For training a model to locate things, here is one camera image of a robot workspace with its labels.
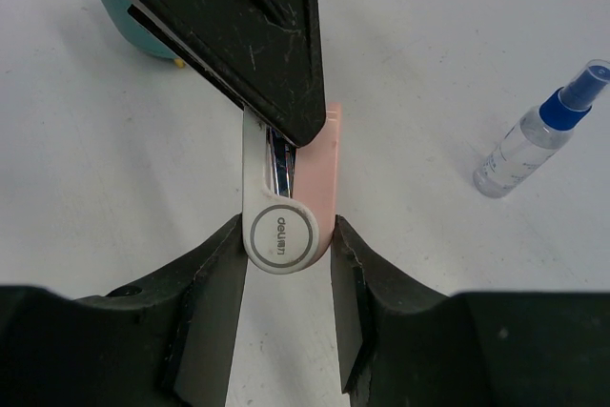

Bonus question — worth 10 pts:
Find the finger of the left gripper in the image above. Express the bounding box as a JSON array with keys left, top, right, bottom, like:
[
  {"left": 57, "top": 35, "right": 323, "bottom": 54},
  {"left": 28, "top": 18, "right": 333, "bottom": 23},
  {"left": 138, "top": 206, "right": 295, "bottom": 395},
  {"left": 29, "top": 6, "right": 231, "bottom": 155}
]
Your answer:
[{"left": 129, "top": 0, "right": 326, "bottom": 147}]

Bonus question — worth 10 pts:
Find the teal round desk organizer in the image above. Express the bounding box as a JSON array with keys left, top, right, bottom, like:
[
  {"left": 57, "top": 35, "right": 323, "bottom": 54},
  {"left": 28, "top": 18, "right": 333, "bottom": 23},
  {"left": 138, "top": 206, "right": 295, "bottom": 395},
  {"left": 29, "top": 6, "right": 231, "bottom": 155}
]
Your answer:
[{"left": 101, "top": 0, "right": 182, "bottom": 62}]

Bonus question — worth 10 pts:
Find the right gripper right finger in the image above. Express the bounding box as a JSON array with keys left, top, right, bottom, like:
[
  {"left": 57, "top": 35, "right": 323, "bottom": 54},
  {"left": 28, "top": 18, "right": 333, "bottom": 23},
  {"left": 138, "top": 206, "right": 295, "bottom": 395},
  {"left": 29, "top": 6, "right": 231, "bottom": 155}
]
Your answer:
[{"left": 331, "top": 217, "right": 609, "bottom": 406}]

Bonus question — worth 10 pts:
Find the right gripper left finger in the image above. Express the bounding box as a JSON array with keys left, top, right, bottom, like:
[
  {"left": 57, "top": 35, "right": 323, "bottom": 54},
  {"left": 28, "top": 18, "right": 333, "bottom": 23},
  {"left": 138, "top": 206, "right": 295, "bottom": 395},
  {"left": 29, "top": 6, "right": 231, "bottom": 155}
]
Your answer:
[{"left": 1, "top": 216, "right": 248, "bottom": 406}]

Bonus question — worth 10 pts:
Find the blue cap spray bottle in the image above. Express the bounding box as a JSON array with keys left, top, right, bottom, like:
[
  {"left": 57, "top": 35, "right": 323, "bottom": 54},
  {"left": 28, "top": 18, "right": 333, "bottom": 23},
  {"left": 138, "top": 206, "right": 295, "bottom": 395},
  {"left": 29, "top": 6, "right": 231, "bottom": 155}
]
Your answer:
[{"left": 473, "top": 59, "right": 609, "bottom": 198}]

